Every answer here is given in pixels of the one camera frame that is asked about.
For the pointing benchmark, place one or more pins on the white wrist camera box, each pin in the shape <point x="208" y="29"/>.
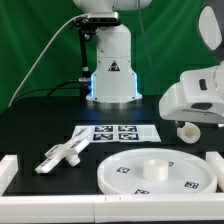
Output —
<point x="204" y="89"/>

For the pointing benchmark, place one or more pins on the white fence bar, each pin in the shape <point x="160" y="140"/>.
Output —
<point x="216" y="161"/>
<point x="8" y="169"/>
<point x="111" y="208"/>

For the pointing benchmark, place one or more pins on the marker tag sheet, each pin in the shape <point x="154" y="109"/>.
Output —
<point x="123" y="133"/>

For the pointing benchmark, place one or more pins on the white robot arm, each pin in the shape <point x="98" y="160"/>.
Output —
<point x="114" y="82"/>

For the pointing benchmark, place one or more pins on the black camera on stand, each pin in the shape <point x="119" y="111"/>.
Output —
<point x="87" y="26"/>

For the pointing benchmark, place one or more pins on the white left fence bar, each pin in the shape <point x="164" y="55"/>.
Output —
<point x="8" y="169"/>

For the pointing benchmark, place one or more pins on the white cross table base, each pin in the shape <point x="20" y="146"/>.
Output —
<point x="68" y="151"/>

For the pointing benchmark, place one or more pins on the white round table top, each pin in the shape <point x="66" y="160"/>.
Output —
<point x="155" y="171"/>

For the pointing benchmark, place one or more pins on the white right fence bar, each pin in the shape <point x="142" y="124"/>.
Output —
<point x="216" y="161"/>

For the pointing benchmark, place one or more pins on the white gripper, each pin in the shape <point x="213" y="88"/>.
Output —
<point x="173" y="106"/>

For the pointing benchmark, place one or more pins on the white front fence bar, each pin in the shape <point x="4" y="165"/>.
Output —
<point x="111" y="208"/>

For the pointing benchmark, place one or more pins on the green backdrop curtain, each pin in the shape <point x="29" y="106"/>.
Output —
<point x="37" y="48"/>

